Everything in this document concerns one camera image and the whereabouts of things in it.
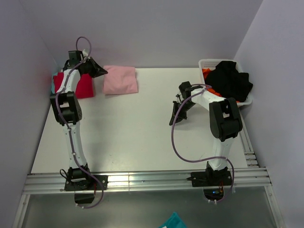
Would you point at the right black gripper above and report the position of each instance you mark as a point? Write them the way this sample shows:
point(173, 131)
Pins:
point(177, 116)

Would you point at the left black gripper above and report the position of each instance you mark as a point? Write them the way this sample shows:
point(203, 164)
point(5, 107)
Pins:
point(98, 71)

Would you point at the pink t-shirt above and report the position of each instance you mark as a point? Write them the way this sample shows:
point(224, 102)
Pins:
point(120, 80)

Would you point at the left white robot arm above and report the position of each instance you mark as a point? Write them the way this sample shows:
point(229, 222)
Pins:
point(68, 113)

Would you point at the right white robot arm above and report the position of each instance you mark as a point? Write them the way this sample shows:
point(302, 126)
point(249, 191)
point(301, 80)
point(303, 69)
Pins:
point(224, 121)

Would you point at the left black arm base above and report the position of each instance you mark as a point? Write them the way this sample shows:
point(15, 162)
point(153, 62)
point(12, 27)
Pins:
point(85, 186)

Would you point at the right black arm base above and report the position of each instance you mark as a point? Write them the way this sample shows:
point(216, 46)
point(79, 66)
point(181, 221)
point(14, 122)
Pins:
point(215, 184)

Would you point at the red folded t-shirt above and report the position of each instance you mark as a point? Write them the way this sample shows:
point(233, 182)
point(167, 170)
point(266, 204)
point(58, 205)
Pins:
point(85, 86)

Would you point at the teal folded t-shirt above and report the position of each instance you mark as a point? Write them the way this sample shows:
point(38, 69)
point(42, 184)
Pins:
point(53, 79)

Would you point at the orange t-shirt in basket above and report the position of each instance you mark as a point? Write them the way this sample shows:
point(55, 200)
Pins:
point(222, 82)

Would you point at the white plastic laundry basket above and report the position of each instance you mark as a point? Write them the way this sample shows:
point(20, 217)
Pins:
point(211, 64)

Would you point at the black t-shirt in basket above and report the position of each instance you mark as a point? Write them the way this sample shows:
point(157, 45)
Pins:
point(245, 86)

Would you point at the teal cloth on floor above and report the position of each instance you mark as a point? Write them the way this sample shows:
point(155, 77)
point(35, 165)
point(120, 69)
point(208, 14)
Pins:
point(174, 221)

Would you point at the right side aluminium rail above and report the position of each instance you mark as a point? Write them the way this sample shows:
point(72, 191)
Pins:
point(247, 146)

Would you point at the aluminium mounting rail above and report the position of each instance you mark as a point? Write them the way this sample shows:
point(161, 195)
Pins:
point(53, 183)

